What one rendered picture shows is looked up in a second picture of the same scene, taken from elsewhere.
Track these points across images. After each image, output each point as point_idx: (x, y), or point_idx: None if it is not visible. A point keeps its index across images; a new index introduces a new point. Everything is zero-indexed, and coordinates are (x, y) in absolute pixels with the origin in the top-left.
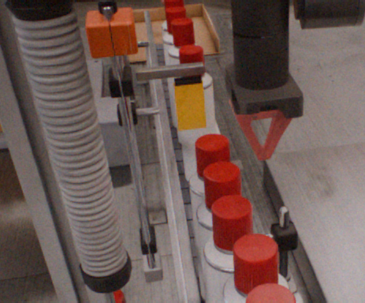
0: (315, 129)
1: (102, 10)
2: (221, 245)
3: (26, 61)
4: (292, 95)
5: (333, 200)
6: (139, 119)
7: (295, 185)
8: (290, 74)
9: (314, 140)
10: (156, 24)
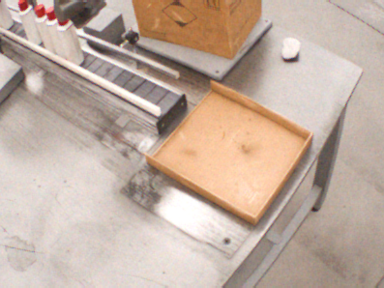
0: (19, 122)
1: None
2: None
3: None
4: None
5: None
6: (117, 61)
7: (4, 64)
8: None
9: (16, 114)
10: (275, 168)
